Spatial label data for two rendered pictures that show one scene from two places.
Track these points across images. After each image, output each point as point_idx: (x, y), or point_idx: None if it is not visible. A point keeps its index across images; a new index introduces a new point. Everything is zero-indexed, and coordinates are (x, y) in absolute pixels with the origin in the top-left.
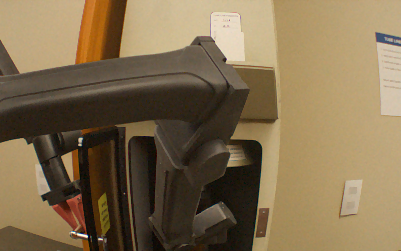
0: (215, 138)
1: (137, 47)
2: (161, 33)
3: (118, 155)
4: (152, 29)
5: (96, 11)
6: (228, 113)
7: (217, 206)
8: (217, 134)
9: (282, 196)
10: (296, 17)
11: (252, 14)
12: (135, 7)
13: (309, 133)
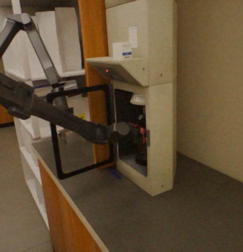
0: (10, 105)
1: (112, 47)
2: (117, 41)
3: (106, 96)
4: (114, 38)
5: (87, 27)
6: (0, 99)
7: (113, 124)
8: (9, 104)
9: (228, 123)
10: None
11: (140, 25)
12: (108, 24)
13: None
